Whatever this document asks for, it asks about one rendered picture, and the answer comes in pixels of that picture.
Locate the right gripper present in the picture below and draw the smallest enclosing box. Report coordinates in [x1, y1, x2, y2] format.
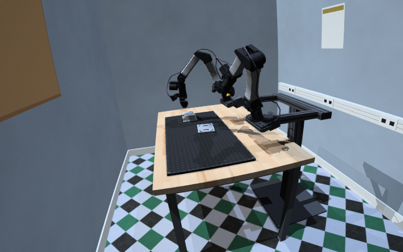
[179, 90, 188, 108]

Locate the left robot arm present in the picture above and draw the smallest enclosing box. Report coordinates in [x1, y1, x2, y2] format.
[219, 44, 272, 129]

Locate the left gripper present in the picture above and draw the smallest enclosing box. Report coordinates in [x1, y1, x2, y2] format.
[211, 80, 235, 97]

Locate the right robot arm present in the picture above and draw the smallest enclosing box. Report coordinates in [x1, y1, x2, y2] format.
[169, 51, 236, 105]

